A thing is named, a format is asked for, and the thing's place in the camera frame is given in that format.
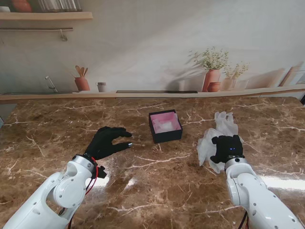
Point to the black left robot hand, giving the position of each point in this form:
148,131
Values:
102,145

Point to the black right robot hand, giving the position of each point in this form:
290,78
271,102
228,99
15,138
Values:
227,148

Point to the black box pink inside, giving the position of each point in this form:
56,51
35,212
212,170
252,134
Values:
166,137

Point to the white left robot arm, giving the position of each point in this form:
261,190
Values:
59,193

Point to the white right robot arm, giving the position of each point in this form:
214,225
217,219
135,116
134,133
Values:
252,195

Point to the dark object at table edge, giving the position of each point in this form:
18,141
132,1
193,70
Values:
303,99

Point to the printed kitchen scene backdrop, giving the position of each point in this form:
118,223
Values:
147,47

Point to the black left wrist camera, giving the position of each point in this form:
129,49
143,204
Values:
102,172

